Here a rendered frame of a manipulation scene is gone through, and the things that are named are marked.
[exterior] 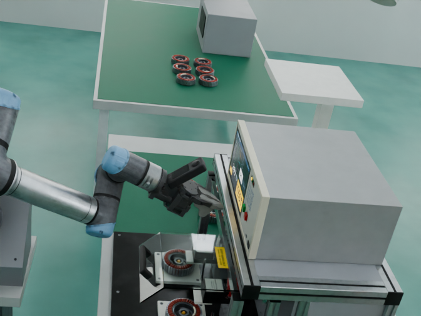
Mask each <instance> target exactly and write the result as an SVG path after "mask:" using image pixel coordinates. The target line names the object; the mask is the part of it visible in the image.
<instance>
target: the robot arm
mask: <svg viewBox="0 0 421 316"><path fill-rule="evenodd" d="M20 104H21V99H20V98H19V97H18V96H17V95H16V94H15V93H13V92H10V91H9V90H6V89H3V88H0V197H1V196H3V195H7V196H10V197H12V198H15V199H18V200H20V201H23V202H26V203H29V204H32V205H34V206H37V207H39V208H43V209H45V210H48V211H51V212H53V213H56V214H59V215H62V216H64V217H67V218H70V219H73V220H75V221H78V222H81V223H84V224H86V233H87V234H89V235H90V236H94V237H97V238H109V237H110V236H111V235H112V234H113V230H114V227H115V224H116V218H117V212H118V207H119V204H120V198H121V195H122V189H123V184H124V182H125V181H127V182H129V183H131V184H134V185H136V186H138V187H141V188H142V189H144V190H146V191H148V193H149V195H148V198H150V199H153V198H157V199H159V200H161V201H163V202H164V204H165V205H164V206H165V207H166V208H167V210H168V211H170V212H172V213H174V214H177V215H179V216H181V217H183V216H184V214H185V213H187V212H188V211H189V209H190V208H191V206H190V205H191V204H192V203H194V206H195V207H197V208H198V209H199V216H200V217H205V216H207V215H208V214H209V213H210V212H211V211H213V210H214V209H218V210H222V209H224V208H223V205H222V203H221V202H220V201H219V200H218V199H217V198H216V197H215V196H214V195H213V194H212V193H210V192H209V191H208V190H207V189H206V188H204V187H203V186H201V185H200V184H198V183H196V182H194V181H191V179H192V178H194V177H196V176H198V175H199V174H202V173H203V172H205V171H206V170H207V168H206V165H205V162H204V160H203V158H201V157H199V158H197V159H196V160H194V161H192V162H190V163H188V164H186V165H184V166H182V167H180V168H179V169H177V170H175V171H173V172H171V173H170V174H167V171H166V170H164V169H162V168H161V167H160V166H158V165H156V164H154V163H152V162H150V161H147V160H146V159H144V158H142V157H140V156H138V155H136V154H134V153H132V152H130V151H128V150H127V149H124V148H121V147H119V146H117V145H113V146H111V147H110V148H109V149H108V150H107V152H106V153H105V155H104V157H103V160H102V162H101V164H100V165H99V166H98V168H97V169H96V171H95V174H94V178H95V182H96V186H95V191H94V195H93V197H92V196H89V195H87V194H84V193H82V192H79V191H77V190H75V189H72V188H70V187H68V186H65V185H62V184H60V183H58V182H55V181H52V180H51V179H48V178H45V177H43V176H40V175H38V174H35V173H33V172H31V171H28V170H26V169H23V168H21V167H19V166H17V163H16V161H14V160H13V159H10V158H8V157H7V155H6V154H7V151H8V147H9V143H10V141H11V137H12V134H13V130H14V126H15V123H16V119H17V116H18V112H19V110H20Z"/></svg>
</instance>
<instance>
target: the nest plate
mask: <svg viewBox="0 0 421 316"><path fill-rule="evenodd" d="M168 303H169V301H158V302H157V308H158V316H165V311H166V306H167V304H168ZM199 306H200V307H201V309H202V316H206V314H205V305H202V304H199Z"/></svg>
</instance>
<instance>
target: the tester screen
mask: <svg viewBox="0 0 421 316"><path fill-rule="evenodd" d="M233 163H234V165H235V168H236V177H234V180H235V183H236V187H237V182H238V180H239V184H240V187H241V191H242V196H243V199H244V193H243V190H242V186H241V181H240V178H239V173H240V169H241V171H242V175H243V177H244V181H245V184H246V185H247V179H248V176H249V166H248V163H247V160H246V156H245V153H244V149H243V147H242V144H241V140H240V137H239V133H238V131H237V134H236V140H235V144H234V150H233V154H232V160H231V168H232V167H233ZM229 172H230V175H231V171H230V170H229ZM232 173H233V176H234V172H233V169H232ZM231 180H232V176H231ZM232 185H233V188H234V183H233V180H232ZM234 192H235V194H236V188H234ZM236 199H237V197H236ZM237 204H238V202H237ZM238 207H239V205H238ZM239 212H240V210H239ZM240 213H241V212H240Z"/></svg>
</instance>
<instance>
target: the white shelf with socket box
mask: <svg viewBox="0 0 421 316"><path fill-rule="evenodd" d="M264 66H265V68H266V71H267V73H268V75H269V77H270V79H271V81H272V83H273V85H274V87H275V89H276V92H277V94H278V96H279V98H280V100H284V101H291V102H303V103H316V104H317V107H316V111H315V114H314V119H313V123H312V126H311V127H312V128H319V129H328V126H329V123H330V119H331V114H332V112H333V107H334V105H336V106H342V107H355V108H362V106H363V102H364V100H363V99H362V97H361V96H360V94H359V93H358V92H357V91H356V89H355V87H354V86H353V85H352V84H351V82H350V81H349V79H348V78H347V77H346V75H345V74H344V73H343V71H342V70H341V68H340V67H339V66H330V65H319V64H312V63H302V62H295V61H284V60H272V59H265V63H264Z"/></svg>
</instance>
